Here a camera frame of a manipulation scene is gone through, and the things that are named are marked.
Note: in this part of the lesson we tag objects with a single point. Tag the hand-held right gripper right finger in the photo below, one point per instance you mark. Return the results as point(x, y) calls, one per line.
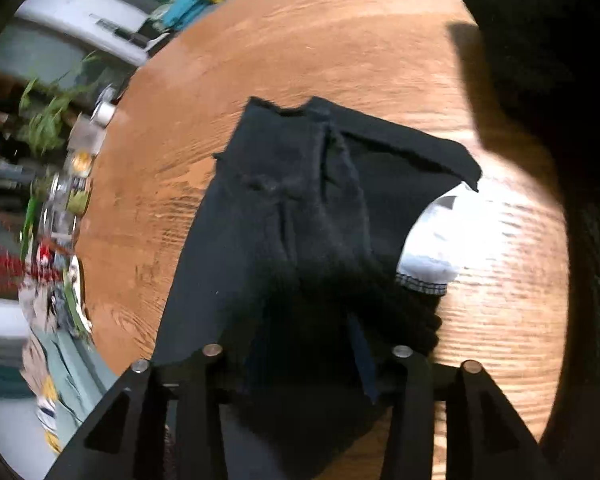
point(364, 360)

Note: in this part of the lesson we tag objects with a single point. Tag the black garment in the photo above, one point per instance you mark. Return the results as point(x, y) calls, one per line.
point(290, 220)

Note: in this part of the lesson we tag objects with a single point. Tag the metal can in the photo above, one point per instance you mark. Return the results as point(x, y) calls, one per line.
point(103, 112)

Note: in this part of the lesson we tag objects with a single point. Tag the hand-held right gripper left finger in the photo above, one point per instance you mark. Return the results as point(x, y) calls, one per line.
point(198, 390)

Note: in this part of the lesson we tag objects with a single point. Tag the dark cloth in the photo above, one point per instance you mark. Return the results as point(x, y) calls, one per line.
point(555, 60)

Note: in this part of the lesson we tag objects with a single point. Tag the glass jar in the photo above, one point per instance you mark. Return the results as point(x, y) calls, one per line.
point(79, 162)

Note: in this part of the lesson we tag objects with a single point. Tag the blue packet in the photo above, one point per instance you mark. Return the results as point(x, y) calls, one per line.
point(185, 7)

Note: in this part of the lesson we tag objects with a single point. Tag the green plant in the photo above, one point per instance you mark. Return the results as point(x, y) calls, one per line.
point(47, 115)

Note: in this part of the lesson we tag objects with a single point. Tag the white cloth with striped trim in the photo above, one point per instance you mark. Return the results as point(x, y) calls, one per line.
point(432, 245)

